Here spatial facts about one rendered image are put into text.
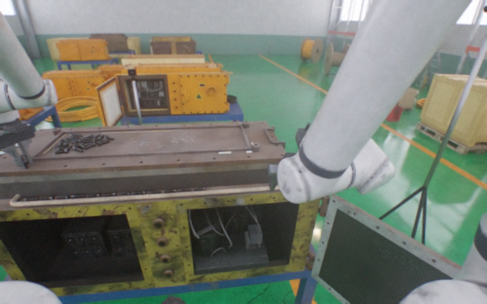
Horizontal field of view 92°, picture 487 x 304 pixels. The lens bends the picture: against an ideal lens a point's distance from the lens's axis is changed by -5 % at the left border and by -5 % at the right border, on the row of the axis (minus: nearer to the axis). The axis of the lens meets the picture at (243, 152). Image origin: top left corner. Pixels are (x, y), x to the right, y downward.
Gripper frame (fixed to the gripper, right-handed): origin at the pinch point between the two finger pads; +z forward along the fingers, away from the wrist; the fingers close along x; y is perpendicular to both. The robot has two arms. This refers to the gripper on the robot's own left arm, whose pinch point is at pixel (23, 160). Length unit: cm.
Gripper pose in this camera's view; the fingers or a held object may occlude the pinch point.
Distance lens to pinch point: 129.7
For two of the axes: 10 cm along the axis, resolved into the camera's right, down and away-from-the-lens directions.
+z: -0.3, 8.8, 4.7
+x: -3.7, 4.3, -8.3
